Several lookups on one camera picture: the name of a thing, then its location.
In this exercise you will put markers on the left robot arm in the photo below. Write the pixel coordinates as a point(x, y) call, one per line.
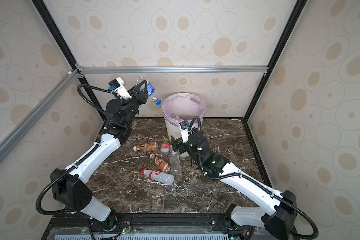
point(68, 186)

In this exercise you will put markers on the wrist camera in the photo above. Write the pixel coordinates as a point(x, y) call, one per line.
point(184, 126)
point(117, 89)

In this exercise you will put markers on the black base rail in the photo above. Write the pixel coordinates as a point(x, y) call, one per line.
point(190, 226)

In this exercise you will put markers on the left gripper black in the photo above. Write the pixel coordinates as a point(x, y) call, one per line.
point(141, 98)

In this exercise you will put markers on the blue label clear bottle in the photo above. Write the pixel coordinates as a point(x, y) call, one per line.
point(152, 95)

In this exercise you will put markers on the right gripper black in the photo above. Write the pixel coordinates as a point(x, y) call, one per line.
point(179, 141)

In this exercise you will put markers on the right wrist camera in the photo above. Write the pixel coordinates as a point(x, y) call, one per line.
point(184, 126)

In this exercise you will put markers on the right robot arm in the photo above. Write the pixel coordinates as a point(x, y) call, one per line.
point(276, 211)

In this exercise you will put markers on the small bottle pink cap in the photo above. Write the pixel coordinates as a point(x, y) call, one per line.
point(165, 148)

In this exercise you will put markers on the white bottle red label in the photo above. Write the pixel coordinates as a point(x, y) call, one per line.
point(159, 176)

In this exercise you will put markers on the aluminium rail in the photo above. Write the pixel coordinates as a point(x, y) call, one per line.
point(11, 140)
point(177, 69)

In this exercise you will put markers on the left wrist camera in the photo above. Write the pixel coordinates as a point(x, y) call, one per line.
point(117, 89)

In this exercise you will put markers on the left aluminium rail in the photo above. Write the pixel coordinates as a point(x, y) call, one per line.
point(11, 140)

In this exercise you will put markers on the black frame post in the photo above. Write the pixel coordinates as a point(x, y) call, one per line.
point(44, 13)
point(292, 20)

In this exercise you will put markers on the back aluminium rail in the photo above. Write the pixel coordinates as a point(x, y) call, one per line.
point(177, 69)

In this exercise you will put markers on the pink bin liner bag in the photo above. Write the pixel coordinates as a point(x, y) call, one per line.
point(183, 106)

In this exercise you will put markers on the black frame post left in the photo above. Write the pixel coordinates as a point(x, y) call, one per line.
point(44, 13)

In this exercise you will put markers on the clear bottle white cap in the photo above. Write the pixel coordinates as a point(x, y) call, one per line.
point(175, 163)

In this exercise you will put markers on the brown tea bottle orange label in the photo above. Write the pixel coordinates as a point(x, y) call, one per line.
point(162, 164)

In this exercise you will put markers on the black frame post right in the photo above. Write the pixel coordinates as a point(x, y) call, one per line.
point(292, 20)

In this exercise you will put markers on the white plastic waste bin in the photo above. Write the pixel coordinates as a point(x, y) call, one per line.
point(175, 132)

